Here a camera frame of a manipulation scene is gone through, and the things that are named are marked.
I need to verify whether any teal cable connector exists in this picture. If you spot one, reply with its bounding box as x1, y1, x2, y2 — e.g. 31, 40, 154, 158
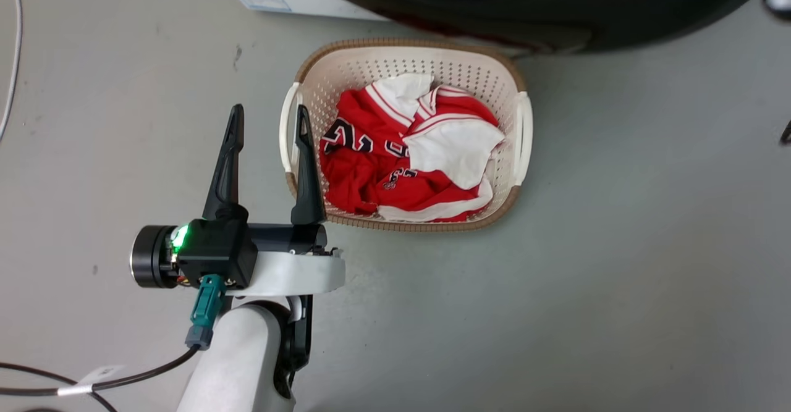
185, 274, 227, 351

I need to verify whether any thin white cable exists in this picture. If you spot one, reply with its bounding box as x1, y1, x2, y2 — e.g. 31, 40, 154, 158
0, 0, 24, 145

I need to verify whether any black cable with white tag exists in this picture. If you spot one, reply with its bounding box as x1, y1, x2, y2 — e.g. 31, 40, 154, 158
0, 345, 202, 398

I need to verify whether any thin black cable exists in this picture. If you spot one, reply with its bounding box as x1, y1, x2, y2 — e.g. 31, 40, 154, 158
0, 363, 119, 412

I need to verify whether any red and white jersey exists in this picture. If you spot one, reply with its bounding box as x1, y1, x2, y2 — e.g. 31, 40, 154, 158
318, 72, 508, 224

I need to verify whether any beige perforated laundry basket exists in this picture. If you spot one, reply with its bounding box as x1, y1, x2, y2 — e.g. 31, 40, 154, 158
279, 37, 534, 234

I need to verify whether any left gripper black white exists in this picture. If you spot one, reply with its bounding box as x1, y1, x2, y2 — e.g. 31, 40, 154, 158
129, 104, 346, 298

